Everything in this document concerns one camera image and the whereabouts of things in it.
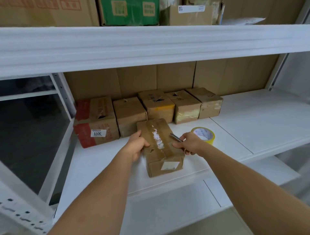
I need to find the large plain brown carton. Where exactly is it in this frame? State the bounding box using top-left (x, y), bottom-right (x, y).
top-left (222, 0), bottom-right (306, 25)

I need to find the taped cardboard box white residue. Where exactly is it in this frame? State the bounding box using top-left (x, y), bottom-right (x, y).
top-left (136, 118), bottom-right (185, 178)

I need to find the brown carton with white label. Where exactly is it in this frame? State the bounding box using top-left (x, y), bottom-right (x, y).
top-left (160, 0), bottom-right (223, 26)

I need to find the person's left forearm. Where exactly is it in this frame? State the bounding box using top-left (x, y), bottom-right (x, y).
top-left (47, 147), bottom-right (136, 235)

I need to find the person's right forearm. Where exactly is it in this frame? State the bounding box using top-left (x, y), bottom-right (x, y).
top-left (195, 144), bottom-right (310, 235)

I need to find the large brown carton red print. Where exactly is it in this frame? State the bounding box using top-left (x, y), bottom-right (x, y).
top-left (0, 0), bottom-right (100, 27)

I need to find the cardboard box with yellow tape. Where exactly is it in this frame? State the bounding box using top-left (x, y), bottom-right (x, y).
top-left (138, 90), bottom-right (175, 124)

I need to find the worn cardboard box glossy tape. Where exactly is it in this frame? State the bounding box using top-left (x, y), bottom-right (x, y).
top-left (186, 87), bottom-right (224, 119)

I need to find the large brown cardboard backing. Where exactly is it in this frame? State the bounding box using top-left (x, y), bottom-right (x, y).
top-left (63, 54), bottom-right (279, 100)

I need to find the green printed carton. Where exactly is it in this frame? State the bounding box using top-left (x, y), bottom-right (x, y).
top-left (98, 0), bottom-right (161, 26)

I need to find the white plastic bag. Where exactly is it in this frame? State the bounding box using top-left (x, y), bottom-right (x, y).
top-left (222, 17), bottom-right (266, 26)

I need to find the cardboard box with red print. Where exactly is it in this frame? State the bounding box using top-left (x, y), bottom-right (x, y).
top-left (73, 96), bottom-right (120, 148)

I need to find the plain small cardboard box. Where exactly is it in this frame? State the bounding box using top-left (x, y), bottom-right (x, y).
top-left (113, 97), bottom-right (148, 138)

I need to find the person's left hand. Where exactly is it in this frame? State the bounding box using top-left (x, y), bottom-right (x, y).
top-left (123, 130), bottom-right (150, 163)

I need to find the white metal shelving rack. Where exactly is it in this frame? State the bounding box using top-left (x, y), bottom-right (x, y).
top-left (0, 0), bottom-right (310, 235)

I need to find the yellow packing tape roll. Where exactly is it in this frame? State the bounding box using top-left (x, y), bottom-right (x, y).
top-left (191, 127), bottom-right (215, 145)

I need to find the cardboard box with clear tape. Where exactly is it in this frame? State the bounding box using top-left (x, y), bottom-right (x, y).
top-left (165, 90), bottom-right (202, 124)

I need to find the person's right hand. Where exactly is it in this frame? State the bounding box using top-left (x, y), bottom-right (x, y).
top-left (172, 132), bottom-right (209, 158)

